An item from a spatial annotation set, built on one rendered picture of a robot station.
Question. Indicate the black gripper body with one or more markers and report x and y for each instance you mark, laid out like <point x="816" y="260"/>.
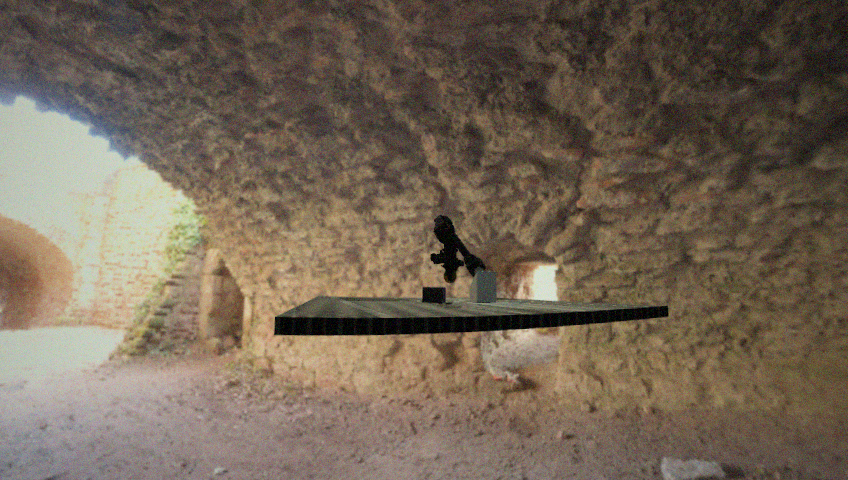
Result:
<point x="449" y="257"/>

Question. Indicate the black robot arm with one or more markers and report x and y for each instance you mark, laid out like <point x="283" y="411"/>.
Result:
<point x="445" y="232"/>

